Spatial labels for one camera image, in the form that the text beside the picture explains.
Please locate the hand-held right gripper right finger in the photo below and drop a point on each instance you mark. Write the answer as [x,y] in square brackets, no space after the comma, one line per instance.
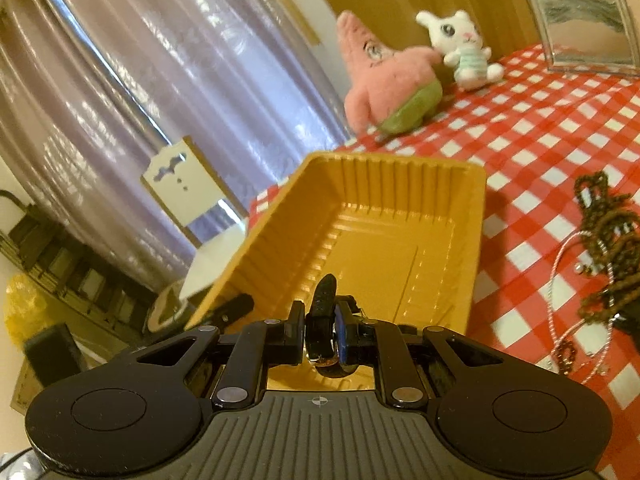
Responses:
[342,342]

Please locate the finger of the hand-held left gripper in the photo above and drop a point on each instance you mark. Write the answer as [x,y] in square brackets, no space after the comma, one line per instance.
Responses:
[235,309]

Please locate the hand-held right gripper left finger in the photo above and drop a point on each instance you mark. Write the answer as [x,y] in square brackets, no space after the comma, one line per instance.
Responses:
[295,335]

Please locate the black wrist watch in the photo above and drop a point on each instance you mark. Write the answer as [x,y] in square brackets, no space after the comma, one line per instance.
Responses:
[320,320]

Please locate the yellow plastic tray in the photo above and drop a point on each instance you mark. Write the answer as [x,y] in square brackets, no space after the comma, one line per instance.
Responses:
[380,220]

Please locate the white wooden chair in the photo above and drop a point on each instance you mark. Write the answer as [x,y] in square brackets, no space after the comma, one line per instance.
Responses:
[180,185]

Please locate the dark metal rack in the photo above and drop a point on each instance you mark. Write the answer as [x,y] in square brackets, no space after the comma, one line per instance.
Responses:
[60,260]

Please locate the black box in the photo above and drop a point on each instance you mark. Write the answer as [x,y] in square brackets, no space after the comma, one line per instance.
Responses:
[50,355]

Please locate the yellow plastic bag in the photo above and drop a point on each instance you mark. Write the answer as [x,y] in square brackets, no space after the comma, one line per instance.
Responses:
[22,305]

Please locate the pink starfish plush toy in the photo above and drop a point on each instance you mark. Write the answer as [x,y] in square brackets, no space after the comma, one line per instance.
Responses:
[385,80]

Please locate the sheer lilac curtain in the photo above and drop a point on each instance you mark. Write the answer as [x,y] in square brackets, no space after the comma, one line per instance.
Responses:
[125,60]

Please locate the red checkered tablecloth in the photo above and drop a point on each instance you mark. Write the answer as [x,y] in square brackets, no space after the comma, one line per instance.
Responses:
[540,135]

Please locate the white rabbit plush toy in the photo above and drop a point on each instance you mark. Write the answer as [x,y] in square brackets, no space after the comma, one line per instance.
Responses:
[460,40]

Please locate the glass picture frame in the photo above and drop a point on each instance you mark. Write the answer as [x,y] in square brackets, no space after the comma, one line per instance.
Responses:
[585,25]

